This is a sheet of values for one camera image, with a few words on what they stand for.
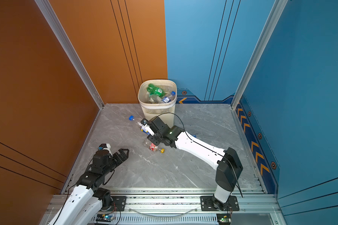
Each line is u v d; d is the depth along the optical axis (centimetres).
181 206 73
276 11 71
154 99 96
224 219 71
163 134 58
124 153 75
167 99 87
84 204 52
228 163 42
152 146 89
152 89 95
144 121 66
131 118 79
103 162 62
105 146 74
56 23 75
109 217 70
